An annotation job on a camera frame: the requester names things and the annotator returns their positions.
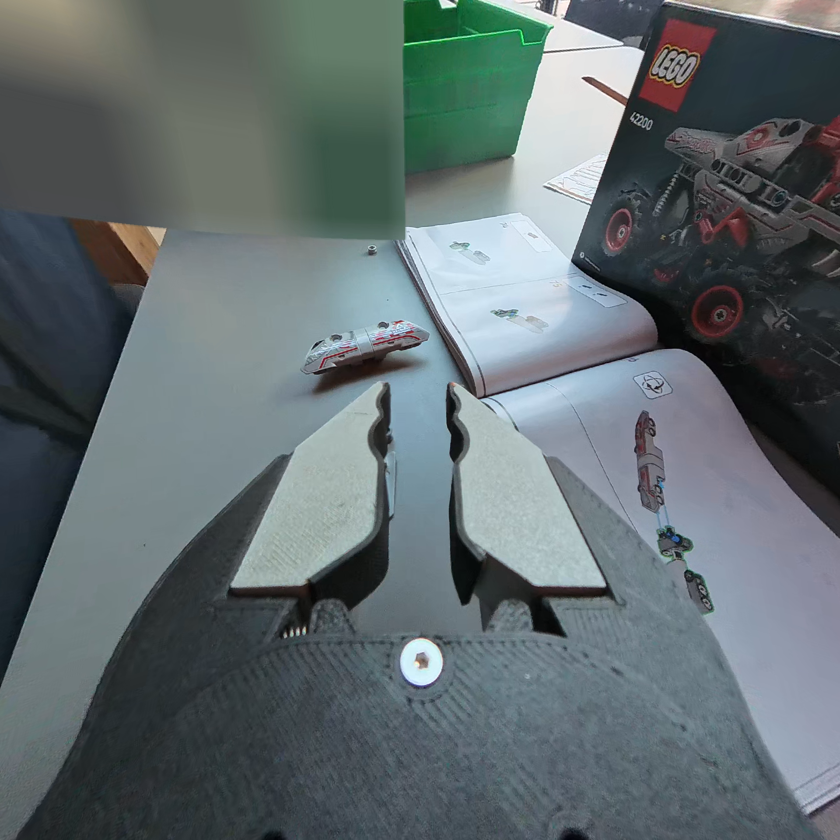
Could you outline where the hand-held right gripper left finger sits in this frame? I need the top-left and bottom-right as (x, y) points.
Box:
(230, 382), (398, 608)

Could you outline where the black lego box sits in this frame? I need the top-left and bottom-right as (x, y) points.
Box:
(571, 0), (840, 463)

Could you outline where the green plastic bin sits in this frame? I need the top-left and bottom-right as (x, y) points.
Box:
(403, 0), (556, 175)

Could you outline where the lego instruction booklet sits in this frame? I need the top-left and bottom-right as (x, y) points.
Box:
(394, 212), (840, 816)

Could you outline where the person's dark clothed body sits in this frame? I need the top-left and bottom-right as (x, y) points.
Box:
(0, 210), (147, 664)

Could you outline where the wooden frame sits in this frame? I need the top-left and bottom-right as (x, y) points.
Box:
(71, 220), (166, 287)

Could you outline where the lego sticker sheet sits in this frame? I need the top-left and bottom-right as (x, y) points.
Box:
(542, 154), (611, 206)

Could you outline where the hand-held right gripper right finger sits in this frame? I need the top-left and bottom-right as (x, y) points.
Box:
(446, 382), (608, 624)

